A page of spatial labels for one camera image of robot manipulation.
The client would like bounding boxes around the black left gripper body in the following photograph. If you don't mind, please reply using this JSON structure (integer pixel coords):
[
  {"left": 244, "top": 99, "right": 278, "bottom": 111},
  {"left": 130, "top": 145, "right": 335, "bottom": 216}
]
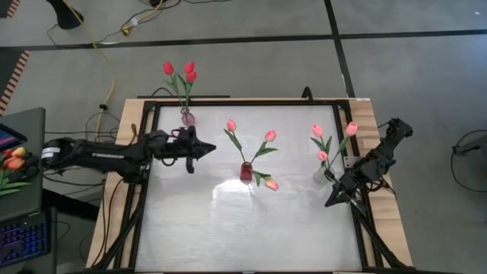
[{"left": 170, "top": 126, "right": 197, "bottom": 174}]

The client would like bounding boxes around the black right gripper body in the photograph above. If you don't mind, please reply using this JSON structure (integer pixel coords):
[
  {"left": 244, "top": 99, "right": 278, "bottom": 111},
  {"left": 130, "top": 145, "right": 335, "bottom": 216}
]
[{"left": 323, "top": 169, "right": 364, "bottom": 197}]

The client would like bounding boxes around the red artificial tulip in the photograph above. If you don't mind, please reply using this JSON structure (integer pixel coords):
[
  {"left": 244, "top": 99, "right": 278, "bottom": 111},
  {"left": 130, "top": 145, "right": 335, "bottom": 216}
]
[
  {"left": 184, "top": 72, "right": 199, "bottom": 111},
  {"left": 163, "top": 62, "right": 187, "bottom": 112},
  {"left": 178, "top": 60, "right": 196, "bottom": 111}
]

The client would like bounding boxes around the clear crystal glass vase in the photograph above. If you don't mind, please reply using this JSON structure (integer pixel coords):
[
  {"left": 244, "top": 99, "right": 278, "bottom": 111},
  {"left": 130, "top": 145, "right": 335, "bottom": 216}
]
[{"left": 312, "top": 166, "right": 331, "bottom": 188}]

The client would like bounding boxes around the purple glass vase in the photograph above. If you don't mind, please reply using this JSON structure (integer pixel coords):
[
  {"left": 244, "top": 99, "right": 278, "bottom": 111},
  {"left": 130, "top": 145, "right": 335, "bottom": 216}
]
[{"left": 180, "top": 107, "right": 196, "bottom": 128}]

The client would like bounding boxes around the red glass vase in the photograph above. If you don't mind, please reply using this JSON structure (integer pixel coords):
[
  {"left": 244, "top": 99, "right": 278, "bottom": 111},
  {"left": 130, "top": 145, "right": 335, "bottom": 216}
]
[{"left": 239, "top": 161, "right": 253, "bottom": 183}]

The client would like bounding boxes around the grey side desk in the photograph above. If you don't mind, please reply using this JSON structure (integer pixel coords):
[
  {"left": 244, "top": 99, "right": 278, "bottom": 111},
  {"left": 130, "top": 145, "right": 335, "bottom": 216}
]
[{"left": 0, "top": 107, "right": 46, "bottom": 224}]

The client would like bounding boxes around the laptop with coloured screen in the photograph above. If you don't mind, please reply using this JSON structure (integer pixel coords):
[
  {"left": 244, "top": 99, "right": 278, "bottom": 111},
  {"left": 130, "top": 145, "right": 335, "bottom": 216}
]
[{"left": 0, "top": 122, "right": 28, "bottom": 151}]

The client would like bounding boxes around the backlit black keyboard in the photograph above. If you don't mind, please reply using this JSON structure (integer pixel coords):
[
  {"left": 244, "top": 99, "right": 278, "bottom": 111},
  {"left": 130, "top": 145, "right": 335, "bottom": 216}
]
[{"left": 0, "top": 212, "right": 51, "bottom": 268}]

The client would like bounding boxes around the black mat with orange stripes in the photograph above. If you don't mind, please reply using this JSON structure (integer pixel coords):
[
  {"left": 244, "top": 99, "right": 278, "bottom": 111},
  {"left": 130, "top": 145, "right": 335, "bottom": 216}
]
[
  {"left": 0, "top": 48, "right": 31, "bottom": 116},
  {"left": 0, "top": 0, "right": 22, "bottom": 19}
]

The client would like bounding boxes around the black metal table frame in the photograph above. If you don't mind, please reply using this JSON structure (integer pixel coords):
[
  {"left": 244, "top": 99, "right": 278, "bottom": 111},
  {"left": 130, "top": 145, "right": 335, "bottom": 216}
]
[{"left": 85, "top": 95, "right": 415, "bottom": 274}]

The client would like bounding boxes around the yellow cable with plug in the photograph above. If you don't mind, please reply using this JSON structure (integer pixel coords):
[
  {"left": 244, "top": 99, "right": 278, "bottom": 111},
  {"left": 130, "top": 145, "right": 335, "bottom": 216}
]
[{"left": 120, "top": 0, "right": 165, "bottom": 36}]

